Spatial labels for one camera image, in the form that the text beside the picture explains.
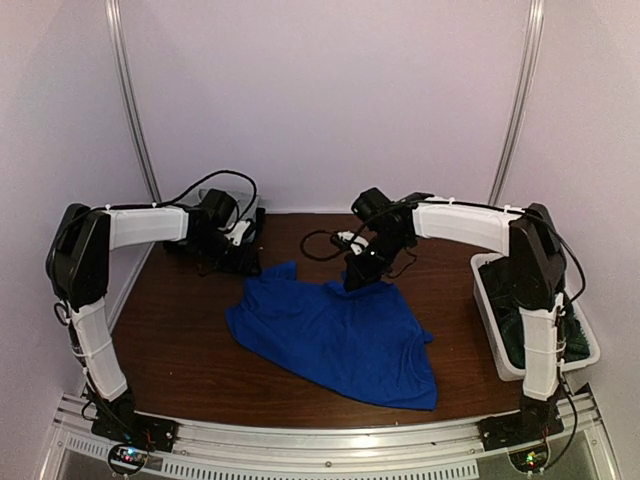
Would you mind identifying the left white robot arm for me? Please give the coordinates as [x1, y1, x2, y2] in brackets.
[46, 189, 265, 404]

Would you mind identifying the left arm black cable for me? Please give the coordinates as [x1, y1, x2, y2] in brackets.
[107, 169, 259, 221]

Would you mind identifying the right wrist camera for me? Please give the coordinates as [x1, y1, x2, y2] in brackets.
[330, 231, 369, 255]

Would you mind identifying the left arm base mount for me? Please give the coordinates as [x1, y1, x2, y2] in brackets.
[91, 413, 178, 452]

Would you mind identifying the blue garment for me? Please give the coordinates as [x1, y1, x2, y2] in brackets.
[225, 261, 438, 411]

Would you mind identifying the grey polo shirt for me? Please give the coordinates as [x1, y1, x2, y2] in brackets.
[225, 190, 259, 224]

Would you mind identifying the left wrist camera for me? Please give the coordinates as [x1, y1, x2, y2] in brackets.
[225, 219, 256, 247]

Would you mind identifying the right aluminium frame post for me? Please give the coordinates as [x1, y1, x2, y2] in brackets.
[488, 0, 545, 205]

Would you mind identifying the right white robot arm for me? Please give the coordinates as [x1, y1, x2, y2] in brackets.
[334, 188, 569, 442]

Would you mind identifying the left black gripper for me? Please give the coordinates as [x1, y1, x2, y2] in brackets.
[190, 231, 259, 278]

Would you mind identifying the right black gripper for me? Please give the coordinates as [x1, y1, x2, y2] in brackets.
[344, 230, 410, 293]

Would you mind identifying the white laundry basket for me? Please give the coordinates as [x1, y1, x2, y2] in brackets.
[470, 253, 601, 382]

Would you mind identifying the black garment in basket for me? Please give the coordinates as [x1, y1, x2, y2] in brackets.
[479, 258, 591, 369]

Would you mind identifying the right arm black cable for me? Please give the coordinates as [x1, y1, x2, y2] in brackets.
[299, 228, 351, 262]

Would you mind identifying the front aluminium rail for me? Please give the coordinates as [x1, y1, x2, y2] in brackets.
[49, 392, 609, 480]

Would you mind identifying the left aluminium frame post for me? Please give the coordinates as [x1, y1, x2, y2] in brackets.
[104, 0, 162, 202]

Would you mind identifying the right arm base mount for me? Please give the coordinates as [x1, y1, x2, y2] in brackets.
[477, 407, 564, 451]

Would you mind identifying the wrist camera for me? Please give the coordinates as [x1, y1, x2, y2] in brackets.
[225, 219, 256, 247]
[330, 231, 369, 255]

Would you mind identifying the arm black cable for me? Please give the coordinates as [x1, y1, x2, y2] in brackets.
[107, 169, 259, 221]
[299, 228, 351, 262]

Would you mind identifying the aluminium frame post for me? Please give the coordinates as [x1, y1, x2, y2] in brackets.
[488, 0, 545, 205]
[104, 0, 162, 202]

